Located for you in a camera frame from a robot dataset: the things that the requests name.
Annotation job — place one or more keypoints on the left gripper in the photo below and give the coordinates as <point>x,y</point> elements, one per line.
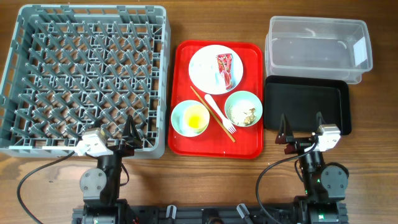
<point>132,140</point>

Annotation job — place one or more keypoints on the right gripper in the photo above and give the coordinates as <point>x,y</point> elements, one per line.
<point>285,135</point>

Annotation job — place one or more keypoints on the rice and peanut leftovers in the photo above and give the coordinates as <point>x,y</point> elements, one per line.
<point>242,112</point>

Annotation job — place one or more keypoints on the mint green bowl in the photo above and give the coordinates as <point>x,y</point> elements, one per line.
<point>248,96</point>

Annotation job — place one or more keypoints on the white plastic fork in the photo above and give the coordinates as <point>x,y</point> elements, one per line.
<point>225,121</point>

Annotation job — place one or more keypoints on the light blue bowl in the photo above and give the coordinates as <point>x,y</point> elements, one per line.
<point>177,119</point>

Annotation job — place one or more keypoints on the yellow plastic cup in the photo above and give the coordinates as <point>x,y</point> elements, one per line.
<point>196,117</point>

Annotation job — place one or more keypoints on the wooden chopstick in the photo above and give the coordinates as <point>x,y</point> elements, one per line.
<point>213,115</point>

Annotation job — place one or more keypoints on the red snack wrapper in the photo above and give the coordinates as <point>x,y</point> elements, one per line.
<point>224,66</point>

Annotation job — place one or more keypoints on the pale blue round plate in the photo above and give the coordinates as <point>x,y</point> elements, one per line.
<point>203,69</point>

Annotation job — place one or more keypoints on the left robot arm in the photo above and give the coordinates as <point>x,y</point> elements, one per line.
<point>101,185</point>

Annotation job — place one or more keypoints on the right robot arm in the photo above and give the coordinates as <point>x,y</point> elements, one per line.
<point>324,183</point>

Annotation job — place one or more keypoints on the black plastic waste tray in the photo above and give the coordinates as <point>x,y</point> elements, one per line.
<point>300,99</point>

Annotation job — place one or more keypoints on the grey plastic dishwasher rack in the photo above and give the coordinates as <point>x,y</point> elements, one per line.
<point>70,67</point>

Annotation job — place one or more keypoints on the clear plastic waste bin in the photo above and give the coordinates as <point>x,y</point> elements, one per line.
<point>317,47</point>

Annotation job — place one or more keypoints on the red plastic serving tray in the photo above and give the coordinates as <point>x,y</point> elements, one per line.
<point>214,142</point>

